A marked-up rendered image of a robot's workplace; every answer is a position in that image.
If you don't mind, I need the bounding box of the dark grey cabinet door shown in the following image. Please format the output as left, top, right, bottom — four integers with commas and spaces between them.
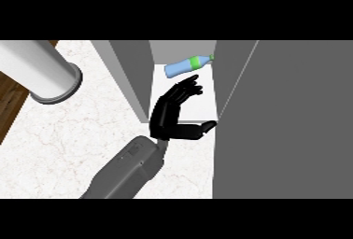
212, 40, 353, 200

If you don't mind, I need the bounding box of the grey cabinet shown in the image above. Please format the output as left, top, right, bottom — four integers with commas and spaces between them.
91, 40, 261, 124

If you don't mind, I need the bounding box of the blue water bottle green label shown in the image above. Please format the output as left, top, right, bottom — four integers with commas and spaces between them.
165, 54, 216, 79

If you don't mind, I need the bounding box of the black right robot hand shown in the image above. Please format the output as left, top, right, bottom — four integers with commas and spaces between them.
150, 74, 219, 142

